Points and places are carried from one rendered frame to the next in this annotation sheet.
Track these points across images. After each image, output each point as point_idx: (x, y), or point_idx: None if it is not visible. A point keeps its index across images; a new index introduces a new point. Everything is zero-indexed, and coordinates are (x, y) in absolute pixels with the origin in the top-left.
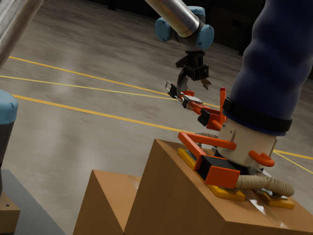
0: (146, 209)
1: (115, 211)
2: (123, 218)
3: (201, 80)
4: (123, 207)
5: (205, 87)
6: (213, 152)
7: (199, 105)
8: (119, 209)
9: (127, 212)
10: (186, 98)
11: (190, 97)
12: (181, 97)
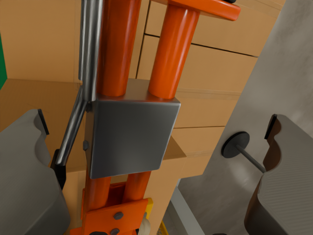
0: None
1: (2, 17)
2: (14, 42)
3: (273, 167)
4: (24, 1)
5: (271, 119)
6: (115, 180)
7: (95, 228)
8: (13, 10)
9: (28, 20)
10: (91, 138)
11: (119, 135)
12: (81, 94)
